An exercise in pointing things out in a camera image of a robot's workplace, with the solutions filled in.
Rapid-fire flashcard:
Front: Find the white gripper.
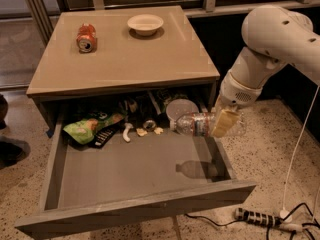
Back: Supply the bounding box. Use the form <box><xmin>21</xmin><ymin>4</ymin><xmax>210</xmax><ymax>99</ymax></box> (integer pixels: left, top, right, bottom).
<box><xmin>211</xmin><ymin>72</ymin><xmax>262</xmax><ymax>138</ymax></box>

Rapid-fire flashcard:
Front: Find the clear plastic water bottle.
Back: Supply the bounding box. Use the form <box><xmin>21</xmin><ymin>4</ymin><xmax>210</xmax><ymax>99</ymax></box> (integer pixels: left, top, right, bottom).
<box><xmin>170</xmin><ymin>112</ymin><xmax>246</xmax><ymax>137</ymax></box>

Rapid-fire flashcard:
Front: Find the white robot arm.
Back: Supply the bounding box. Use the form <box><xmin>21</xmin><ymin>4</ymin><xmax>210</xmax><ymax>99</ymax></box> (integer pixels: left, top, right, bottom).
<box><xmin>210</xmin><ymin>4</ymin><xmax>320</xmax><ymax>138</ymax></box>

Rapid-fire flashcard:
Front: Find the black can in drawer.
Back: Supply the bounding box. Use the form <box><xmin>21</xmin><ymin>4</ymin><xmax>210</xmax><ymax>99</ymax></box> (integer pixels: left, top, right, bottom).
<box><xmin>142</xmin><ymin>118</ymin><xmax>157</xmax><ymax>132</ymax></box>

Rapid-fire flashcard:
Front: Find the cream bowl on counter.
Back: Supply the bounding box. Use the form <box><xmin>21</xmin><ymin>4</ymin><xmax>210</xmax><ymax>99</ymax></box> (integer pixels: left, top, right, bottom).
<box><xmin>127</xmin><ymin>14</ymin><xmax>164</xmax><ymax>36</ymax></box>

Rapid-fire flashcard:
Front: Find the open grey wooden drawer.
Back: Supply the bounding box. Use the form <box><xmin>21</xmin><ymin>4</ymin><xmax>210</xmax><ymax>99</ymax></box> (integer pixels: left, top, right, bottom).
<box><xmin>16</xmin><ymin>101</ymin><xmax>256</xmax><ymax>240</ymax></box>

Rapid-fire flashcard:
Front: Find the dark green snack bag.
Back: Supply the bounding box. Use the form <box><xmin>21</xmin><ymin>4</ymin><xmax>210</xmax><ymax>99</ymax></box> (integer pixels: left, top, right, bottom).
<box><xmin>148</xmin><ymin>88</ymin><xmax>188</xmax><ymax>115</ymax></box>

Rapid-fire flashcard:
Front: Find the small beige food piece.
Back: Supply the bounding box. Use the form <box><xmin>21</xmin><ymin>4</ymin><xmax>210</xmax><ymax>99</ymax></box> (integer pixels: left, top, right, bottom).
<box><xmin>136</xmin><ymin>128</ymin><xmax>147</xmax><ymax>137</ymax></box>

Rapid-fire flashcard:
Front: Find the beige side table cabinet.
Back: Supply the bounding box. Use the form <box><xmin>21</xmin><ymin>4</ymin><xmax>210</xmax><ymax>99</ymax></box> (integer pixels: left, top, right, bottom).
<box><xmin>27</xmin><ymin>6</ymin><xmax>219</xmax><ymax>129</ymax></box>

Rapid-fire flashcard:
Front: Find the white plastic toy mushroom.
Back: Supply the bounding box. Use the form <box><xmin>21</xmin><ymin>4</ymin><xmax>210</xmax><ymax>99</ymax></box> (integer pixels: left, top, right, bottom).
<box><xmin>122</xmin><ymin>123</ymin><xmax>134</xmax><ymax>143</ymax></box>

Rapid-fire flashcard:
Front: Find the black white power strip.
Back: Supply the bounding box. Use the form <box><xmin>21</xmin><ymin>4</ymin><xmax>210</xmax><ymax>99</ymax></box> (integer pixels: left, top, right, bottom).
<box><xmin>234</xmin><ymin>208</ymin><xmax>282</xmax><ymax>227</ymax></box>

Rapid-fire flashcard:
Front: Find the black snack bar wrapper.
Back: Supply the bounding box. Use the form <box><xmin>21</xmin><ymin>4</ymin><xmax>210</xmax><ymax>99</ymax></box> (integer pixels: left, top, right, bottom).
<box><xmin>89</xmin><ymin>125</ymin><xmax>119</xmax><ymax>148</ymax></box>

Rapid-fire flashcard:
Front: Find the green chip bag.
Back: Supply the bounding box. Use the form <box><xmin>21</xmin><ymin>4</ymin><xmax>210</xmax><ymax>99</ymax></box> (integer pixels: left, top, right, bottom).
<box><xmin>63</xmin><ymin>111</ymin><xmax>126</xmax><ymax>145</ymax></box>

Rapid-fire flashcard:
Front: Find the orange soda can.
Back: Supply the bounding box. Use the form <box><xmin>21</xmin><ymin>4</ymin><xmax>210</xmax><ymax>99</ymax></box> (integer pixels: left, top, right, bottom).
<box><xmin>76</xmin><ymin>23</ymin><xmax>97</xmax><ymax>53</ymax></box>

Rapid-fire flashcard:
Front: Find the person leg with shoe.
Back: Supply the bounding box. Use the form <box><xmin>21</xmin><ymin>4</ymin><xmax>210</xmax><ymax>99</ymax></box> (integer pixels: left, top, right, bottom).
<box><xmin>0</xmin><ymin>94</ymin><xmax>27</xmax><ymax>168</ymax></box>

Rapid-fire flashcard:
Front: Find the white power cable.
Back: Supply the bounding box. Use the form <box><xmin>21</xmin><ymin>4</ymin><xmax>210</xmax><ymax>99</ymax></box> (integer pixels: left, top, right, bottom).
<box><xmin>279</xmin><ymin>85</ymin><xmax>320</xmax><ymax>223</ymax></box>

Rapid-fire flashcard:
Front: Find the black power cable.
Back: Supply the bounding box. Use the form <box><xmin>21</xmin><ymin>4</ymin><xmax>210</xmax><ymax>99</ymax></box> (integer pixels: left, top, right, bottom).
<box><xmin>183</xmin><ymin>202</ymin><xmax>320</xmax><ymax>240</ymax></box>

